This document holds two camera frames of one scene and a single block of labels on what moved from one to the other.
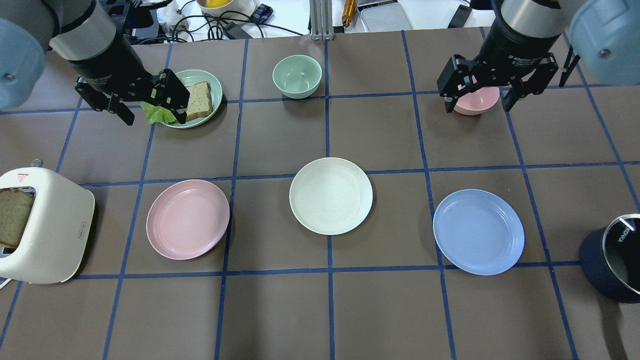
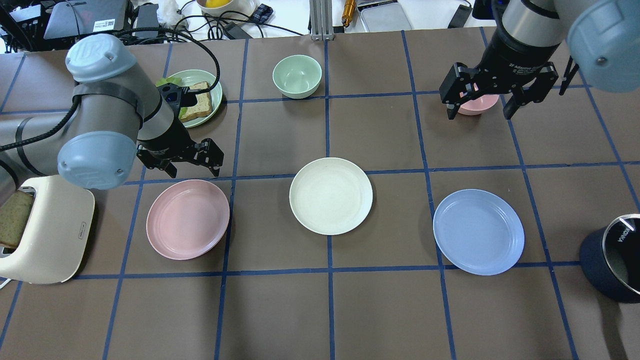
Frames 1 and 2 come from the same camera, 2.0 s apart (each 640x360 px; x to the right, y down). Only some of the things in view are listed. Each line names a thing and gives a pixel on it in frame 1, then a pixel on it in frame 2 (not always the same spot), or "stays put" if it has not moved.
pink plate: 186,217 stays put
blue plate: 479,232 stays put
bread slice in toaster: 14,204 stays put
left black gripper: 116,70 -> 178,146
